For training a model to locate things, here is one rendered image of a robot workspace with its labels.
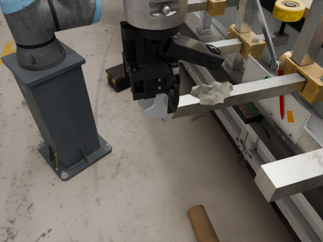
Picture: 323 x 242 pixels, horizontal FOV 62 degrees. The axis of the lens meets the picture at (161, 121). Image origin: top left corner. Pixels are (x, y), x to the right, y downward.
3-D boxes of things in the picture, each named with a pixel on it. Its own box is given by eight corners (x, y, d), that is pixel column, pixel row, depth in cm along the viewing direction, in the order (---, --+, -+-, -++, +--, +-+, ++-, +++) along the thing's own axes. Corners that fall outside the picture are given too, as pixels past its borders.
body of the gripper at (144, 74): (124, 78, 49) (117, 14, 41) (168, 71, 51) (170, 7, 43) (134, 105, 44) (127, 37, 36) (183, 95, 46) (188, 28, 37)
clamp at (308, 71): (310, 104, 57) (320, 85, 54) (273, 70, 66) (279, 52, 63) (331, 99, 58) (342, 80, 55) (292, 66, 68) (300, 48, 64)
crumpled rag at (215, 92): (199, 109, 50) (201, 99, 48) (186, 88, 55) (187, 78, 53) (242, 100, 52) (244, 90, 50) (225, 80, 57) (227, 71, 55)
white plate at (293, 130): (293, 144, 65) (309, 114, 58) (240, 83, 83) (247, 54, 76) (295, 144, 65) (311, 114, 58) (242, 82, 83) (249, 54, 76)
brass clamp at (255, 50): (244, 61, 77) (248, 45, 73) (223, 40, 86) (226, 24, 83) (263, 58, 78) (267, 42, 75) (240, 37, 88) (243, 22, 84)
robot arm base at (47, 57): (30, 77, 102) (20, 54, 95) (10, 57, 112) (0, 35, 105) (74, 58, 111) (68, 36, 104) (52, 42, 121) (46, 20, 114)
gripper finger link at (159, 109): (141, 126, 53) (138, 89, 47) (169, 119, 55) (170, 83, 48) (145, 137, 51) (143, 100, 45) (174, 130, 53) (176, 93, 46)
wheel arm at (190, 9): (129, 23, 88) (128, 10, 85) (127, 18, 91) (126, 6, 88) (245, 7, 98) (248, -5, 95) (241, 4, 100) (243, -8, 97)
